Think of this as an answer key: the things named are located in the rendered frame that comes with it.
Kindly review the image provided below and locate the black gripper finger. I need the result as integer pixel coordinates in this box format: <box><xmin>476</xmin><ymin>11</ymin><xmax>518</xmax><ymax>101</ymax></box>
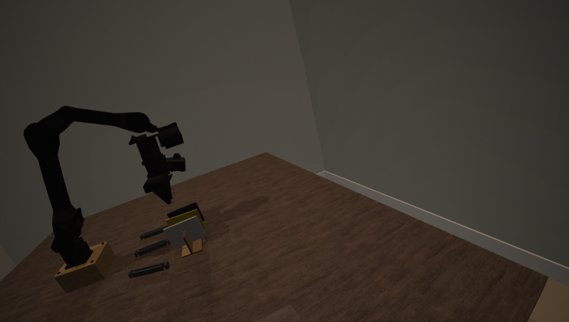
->
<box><xmin>153</xmin><ymin>181</ymin><xmax>171</xmax><ymax>205</ymax></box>
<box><xmin>167</xmin><ymin>174</ymin><xmax>172</xmax><ymax>200</ymax></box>

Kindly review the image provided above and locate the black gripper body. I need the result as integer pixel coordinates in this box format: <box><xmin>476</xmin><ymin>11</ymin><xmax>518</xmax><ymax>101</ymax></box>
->
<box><xmin>142</xmin><ymin>151</ymin><xmax>168</xmax><ymax>194</ymax></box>

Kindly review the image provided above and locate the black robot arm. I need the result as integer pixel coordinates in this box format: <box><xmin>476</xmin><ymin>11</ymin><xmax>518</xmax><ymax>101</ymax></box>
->
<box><xmin>23</xmin><ymin>106</ymin><xmax>186</xmax><ymax>270</ymax></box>

